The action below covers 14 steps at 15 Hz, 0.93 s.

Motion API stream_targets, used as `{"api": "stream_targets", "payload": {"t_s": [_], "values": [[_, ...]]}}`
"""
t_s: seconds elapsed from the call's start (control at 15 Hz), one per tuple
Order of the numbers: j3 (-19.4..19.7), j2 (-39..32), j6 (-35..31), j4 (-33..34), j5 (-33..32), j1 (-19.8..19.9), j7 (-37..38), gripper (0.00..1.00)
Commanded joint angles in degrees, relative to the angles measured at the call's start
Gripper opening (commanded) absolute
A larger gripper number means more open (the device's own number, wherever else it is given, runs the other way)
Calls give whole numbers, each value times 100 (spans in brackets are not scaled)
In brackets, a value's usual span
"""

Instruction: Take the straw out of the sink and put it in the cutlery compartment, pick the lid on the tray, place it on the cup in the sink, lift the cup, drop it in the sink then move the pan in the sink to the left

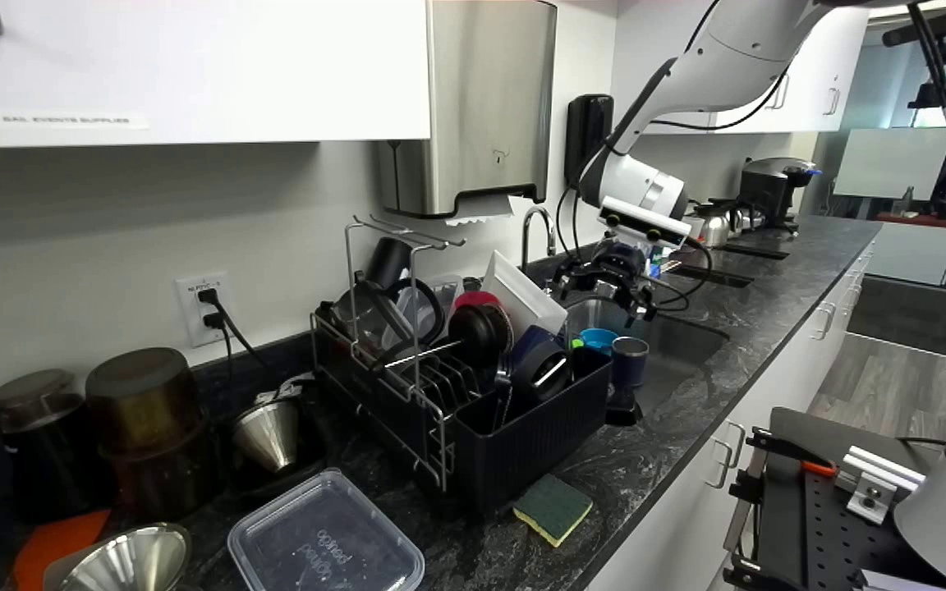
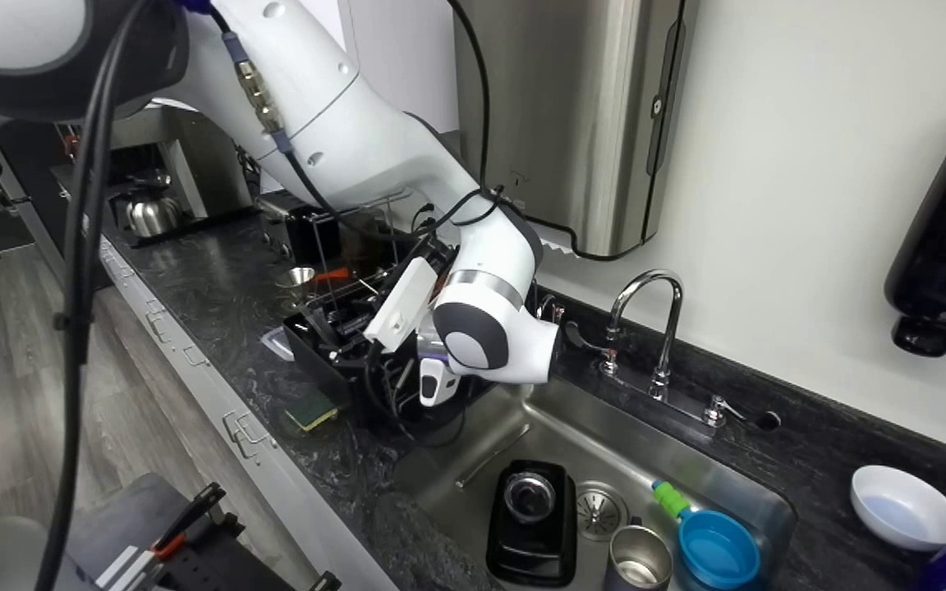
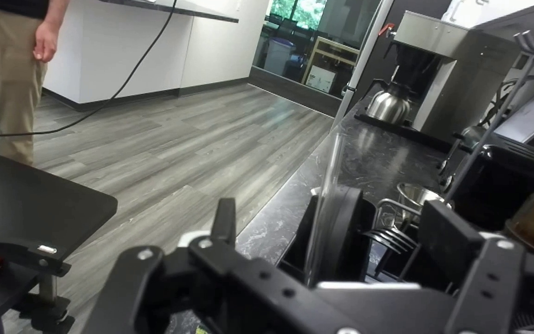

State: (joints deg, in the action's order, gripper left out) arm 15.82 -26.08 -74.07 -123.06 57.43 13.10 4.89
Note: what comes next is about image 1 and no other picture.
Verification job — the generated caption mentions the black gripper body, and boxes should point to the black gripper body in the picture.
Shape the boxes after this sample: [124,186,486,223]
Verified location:
[565,240,658,291]

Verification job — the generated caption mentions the stainless steel sink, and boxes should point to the stainless steel sink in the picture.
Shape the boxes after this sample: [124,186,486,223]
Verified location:
[558,295,729,370]

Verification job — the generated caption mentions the chrome sink faucet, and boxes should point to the chrome sink faucet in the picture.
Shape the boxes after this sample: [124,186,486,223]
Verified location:
[518,208,558,272]

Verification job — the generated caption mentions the round glass lid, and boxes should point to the round glass lid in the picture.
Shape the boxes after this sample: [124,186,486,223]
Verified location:
[384,277,447,344]

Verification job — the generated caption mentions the blue soap bottle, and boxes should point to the blue soap bottle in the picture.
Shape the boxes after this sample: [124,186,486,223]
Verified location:
[643,240,670,286]

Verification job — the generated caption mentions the white cutting board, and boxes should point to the white cutting board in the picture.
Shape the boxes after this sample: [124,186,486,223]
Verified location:
[478,248,571,340]

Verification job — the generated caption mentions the dark blue bowl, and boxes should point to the dark blue bowl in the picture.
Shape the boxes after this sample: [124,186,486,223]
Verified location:
[503,326,571,394]

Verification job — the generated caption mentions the black counter mat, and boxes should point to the black counter mat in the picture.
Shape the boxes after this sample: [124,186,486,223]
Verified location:
[712,240,791,263]
[670,259,758,288]

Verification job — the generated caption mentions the red dish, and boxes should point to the red dish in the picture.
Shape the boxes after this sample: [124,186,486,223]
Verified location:
[450,286,503,315]

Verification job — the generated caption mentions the black dish rack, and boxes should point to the black dish rack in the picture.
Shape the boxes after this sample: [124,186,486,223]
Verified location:
[310,209,614,513]

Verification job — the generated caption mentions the black coffee machine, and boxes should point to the black coffee machine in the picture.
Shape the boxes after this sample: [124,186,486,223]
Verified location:
[733,155,824,236]

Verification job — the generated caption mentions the black mug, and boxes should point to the black mug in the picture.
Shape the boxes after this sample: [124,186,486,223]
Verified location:
[361,236,417,295]

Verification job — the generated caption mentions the green yellow sponge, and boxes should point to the green yellow sponge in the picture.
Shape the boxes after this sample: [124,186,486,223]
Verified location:
[508,468,596,551]

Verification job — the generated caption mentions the stainless paper towel dispenser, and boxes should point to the stainless paper towel dispenser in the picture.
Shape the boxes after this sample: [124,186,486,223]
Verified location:
[388,0,560,220]

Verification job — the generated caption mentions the orange black clamp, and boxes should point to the orange black clamp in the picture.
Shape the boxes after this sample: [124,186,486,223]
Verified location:
[741,427,843,485]

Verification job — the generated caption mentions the white base cabinet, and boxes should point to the white base cabinet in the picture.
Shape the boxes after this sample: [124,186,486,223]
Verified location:
[584,248,876,591]

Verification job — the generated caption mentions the white upper cabinet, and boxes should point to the white upper cabinet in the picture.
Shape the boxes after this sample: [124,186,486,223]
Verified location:
[648,10,875,137]
[0,0,432,150]

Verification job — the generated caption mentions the white reception desk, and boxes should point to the white reception desk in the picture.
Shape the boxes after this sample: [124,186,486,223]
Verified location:
[859,218,946,288]

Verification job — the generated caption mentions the white board panel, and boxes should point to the white board panel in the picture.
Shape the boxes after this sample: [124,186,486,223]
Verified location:
[831,123,946,202]

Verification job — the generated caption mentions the black breadboard table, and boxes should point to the black breadboard table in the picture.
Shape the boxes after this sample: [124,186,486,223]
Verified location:
[727,404,946,591]

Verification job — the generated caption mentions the steel cone dripper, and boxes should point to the steel cone dripper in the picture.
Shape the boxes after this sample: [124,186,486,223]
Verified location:
[233,389,306,476]

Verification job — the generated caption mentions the clear plastic food container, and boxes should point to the clear plastic food container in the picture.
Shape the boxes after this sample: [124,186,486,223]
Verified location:
[222,465,430,591]

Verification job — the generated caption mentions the large brown metal canister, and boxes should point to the large brown metal canister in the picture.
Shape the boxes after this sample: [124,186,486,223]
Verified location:
[81,344,214,518]

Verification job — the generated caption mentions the wide steel funnel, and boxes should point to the wide steel funnel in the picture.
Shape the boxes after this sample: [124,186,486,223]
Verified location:
[41,518,193,591]

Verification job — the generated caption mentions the dark lidded canister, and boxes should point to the dark lidded canister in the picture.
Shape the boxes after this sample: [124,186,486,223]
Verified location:
[0,366,98,525]

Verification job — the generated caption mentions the orange mat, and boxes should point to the orange mat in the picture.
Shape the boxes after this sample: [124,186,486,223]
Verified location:
[11,506,115,591]

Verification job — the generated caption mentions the black wall soap dispenser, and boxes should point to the black wall soap dispenser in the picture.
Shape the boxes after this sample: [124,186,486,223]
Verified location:
[560,93,617,190]

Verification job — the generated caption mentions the aluminium bracket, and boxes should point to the aluminium bracket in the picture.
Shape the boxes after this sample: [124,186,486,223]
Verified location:
[833,443,928,525]

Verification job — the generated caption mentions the black power plug cord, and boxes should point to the black power plug cord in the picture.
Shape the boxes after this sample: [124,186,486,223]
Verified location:
[193,286,280,386]

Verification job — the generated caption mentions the black camera stand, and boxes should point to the black camera stand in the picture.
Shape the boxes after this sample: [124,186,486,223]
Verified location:
[881,0,946,110]

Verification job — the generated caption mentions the white wall outlet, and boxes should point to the white wall outlet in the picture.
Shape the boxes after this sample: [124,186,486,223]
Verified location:
[174,270,236,352]

